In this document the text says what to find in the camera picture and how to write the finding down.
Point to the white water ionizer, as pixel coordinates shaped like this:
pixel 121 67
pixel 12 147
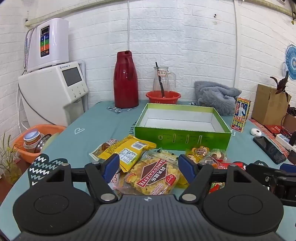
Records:
pixel 49 41

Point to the dark red leafy plant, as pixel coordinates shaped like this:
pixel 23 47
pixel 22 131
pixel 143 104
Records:
pixel 282 84

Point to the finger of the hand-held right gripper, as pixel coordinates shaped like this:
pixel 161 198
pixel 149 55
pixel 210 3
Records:
pixel 256 166
pixel 289 166

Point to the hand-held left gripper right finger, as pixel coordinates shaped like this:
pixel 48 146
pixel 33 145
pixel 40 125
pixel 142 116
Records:
pixel 186 168

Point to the teal tablecloth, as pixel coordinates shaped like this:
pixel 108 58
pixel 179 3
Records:
pixel 97 125

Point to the black smartphone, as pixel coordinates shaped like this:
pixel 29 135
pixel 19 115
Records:
pixel 269 149

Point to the small yellow snack packet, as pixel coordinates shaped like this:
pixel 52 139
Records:
pixel 198 151

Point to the brown braised snack packet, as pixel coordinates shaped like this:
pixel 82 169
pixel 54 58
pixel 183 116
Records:
pixel 99 150

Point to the yellow green drink carton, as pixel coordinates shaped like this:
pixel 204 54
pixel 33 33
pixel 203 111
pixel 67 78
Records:
pixel 241 115

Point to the orange plastic basin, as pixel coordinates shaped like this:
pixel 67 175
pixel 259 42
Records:
pixel 25 156

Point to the green cardboard box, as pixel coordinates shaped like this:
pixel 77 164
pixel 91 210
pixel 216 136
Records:
pixel 180 136

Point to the clear nut snack packet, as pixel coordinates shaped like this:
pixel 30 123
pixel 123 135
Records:
pixel 217 156

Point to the large yellow snack packet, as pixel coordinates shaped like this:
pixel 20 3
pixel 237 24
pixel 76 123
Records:
pixel 129 150

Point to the flat red box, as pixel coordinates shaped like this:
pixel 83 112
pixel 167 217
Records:
pixel 274 128

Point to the red checkered cloth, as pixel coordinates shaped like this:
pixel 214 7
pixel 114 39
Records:
pixel 259 126

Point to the pale green plate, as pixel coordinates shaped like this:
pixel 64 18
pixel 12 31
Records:
pixel 49 141

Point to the white round device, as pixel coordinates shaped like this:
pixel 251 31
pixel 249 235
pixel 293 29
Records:
pixel 256 132

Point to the stacked metal bowls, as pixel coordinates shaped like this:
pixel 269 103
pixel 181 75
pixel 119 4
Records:
pixel 41 143

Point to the white and red snack packet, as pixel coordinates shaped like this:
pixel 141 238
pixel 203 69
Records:
pixel 115 179

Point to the red thermos jug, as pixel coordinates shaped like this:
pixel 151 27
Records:
pixel 126 81

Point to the black stirring stick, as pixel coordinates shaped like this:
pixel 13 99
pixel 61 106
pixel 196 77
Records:
pixel 160 78

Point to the white water dispenser with screen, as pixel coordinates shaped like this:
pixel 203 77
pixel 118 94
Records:
pixel 44 92

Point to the patterned coaster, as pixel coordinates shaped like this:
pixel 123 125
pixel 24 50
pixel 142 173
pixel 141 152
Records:
pixel 118 110

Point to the white power strip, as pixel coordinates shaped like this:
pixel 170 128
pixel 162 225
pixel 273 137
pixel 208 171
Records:
pixel 285 141

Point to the red plastic basin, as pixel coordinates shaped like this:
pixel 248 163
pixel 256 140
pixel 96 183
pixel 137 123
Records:
pixel 171 97

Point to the white wall pipe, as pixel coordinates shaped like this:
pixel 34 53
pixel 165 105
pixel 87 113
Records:
pixel 235 39

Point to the clear cookie packet brown label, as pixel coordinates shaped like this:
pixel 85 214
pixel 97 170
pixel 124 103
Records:
pixel 155 173

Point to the brown cardboard box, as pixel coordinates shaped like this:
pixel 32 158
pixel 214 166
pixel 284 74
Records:
pixel 266 104

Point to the grey fluffy blanket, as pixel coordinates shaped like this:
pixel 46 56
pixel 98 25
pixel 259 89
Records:
pixel 215 95

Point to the cup with blue lid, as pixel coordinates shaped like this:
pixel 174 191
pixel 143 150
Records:
pixel 31 136

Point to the black zigzag oven mitt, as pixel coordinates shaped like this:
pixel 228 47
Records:
pixel 44 165

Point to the glass pitcher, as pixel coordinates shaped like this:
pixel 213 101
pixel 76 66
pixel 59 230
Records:
pixel 167 80

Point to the blue patterned round fan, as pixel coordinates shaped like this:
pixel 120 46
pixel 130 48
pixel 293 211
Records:
pixel 291 60

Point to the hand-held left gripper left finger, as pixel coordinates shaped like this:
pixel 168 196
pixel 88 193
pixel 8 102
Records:
pixel 112 165

